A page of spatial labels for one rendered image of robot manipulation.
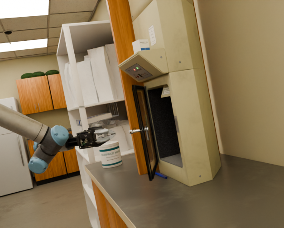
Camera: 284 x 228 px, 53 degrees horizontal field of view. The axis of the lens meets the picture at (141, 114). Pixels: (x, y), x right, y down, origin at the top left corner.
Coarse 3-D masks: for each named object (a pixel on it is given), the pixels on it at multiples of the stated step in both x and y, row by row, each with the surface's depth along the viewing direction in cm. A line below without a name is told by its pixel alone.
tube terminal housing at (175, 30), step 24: (168, 0) 115; (144, 24) 129; (168, 24) 115; (192, 24) 127; (168, 48) 115; (192, 48) 121; (168, 72) 115; (192, 72) 118; (192, 96) 118; (192, 120) 118; (192, 144) 118; (216, 144) 135; (168, 168) 135; (192, 168) 117; (216, 168) 129
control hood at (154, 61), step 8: (160, 48) 114; (136, 56) 114; (144, 56) 111; (152, 56) 112; (160, 56) 113; (120, 64) 135; (128, 64) 128; (144, 64) 117; (152, 64) 113; (160, 64) 113; (152, 72) 120; (160, 72) 115; (136, 80) 142; (144, 80) 136
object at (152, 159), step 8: (136, 96) 117; (144, 96) 141; (136, 104) 114; (144, 104) 136; (136, 112) 114; (144, 112) 132; (144, 120) 127; (152, 144) 138; (144, 152) 115; (152, 152) 133; (152, 160) 129; (152, 168) 125
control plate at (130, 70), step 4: (136, 64) 122; (128, 68) 133; (132, 68) 130; (136, 68) 126; (140, 68) 123; (128, 72) 138; (132, 72) 135; (136, 72) 131; (140, 72) 128; (148, 72) 122; (136, 76) 137; (144, 76) 130; (148, 76) 127
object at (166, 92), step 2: (164, 86) 129; (166, 86) 127; (164, 88) 128; (166, 88) 127; (168, 88) 126; (164, 90) 128; (166, 90) 127; (168, 90) 126; (162, 92) 130; (164, 92) 128; (166, 92) 126; (168, 92) 125; (162, 94) 129; (164, 94) 127; (166, 94) 126; (168, 94) 125; (162, 96) 129; (164, 96) 127; (166, 96) 126
